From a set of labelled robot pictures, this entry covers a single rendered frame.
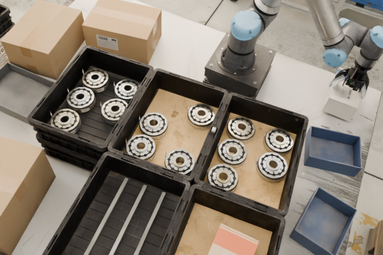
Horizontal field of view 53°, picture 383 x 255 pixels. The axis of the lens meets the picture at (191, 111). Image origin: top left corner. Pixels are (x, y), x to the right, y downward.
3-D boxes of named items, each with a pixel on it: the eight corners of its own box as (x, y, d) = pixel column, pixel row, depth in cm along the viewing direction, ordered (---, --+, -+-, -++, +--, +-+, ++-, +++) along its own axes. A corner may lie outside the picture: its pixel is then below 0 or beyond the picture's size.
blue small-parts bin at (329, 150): (353, 145, 158) (360, 136, 152) (354, 177, 149) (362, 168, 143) (305, 134, 159) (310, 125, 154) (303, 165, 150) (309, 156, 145)
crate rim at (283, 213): (229, 95, 143) (229, 90, 141) (307, 120, 138) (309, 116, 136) (191, 185, 119) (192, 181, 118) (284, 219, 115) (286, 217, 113)
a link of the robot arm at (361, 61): (361, 44, 147) (382, 52, 145) (357, 52, 151) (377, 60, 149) (358, 56, 143) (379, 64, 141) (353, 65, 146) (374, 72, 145)
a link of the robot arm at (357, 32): (333, 28, 137) (362, 41, 134) (343, 12, 143) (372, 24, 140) (325, 44, 144) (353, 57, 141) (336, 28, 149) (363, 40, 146)
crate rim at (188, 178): (155, 70, 147) (155, 66, 146) (228, 95, 143) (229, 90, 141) (106, 153, 124) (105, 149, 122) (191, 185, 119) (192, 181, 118)
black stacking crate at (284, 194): (225, 110, 150) (229, 92, 141) (299, 135, 145) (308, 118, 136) (190, 197, 127) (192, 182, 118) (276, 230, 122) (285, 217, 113)
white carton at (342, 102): (331, 80, 177) (339, 66, 169) (357, 90, 174) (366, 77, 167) (321, 110, 165) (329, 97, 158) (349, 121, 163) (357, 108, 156)
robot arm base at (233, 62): (232, 41, 175) (236, 25, 167) (260, 57, 170) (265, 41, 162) (214, 60, 167) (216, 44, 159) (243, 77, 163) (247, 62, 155)
